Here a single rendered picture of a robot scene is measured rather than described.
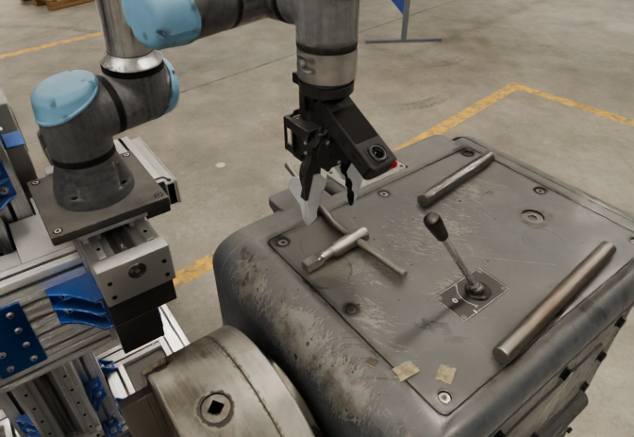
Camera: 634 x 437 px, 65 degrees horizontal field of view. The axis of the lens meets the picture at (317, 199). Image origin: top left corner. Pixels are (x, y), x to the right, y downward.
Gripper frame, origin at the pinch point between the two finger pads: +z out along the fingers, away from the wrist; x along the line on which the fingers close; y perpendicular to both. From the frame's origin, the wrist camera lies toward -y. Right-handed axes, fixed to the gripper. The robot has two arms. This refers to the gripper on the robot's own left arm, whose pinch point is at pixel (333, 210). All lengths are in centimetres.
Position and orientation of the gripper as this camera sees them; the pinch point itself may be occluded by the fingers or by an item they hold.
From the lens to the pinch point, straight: 73.2
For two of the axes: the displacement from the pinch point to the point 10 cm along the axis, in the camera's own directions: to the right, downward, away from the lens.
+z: 0.0, 8.0, 6.0
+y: -6.0, -4.8, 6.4
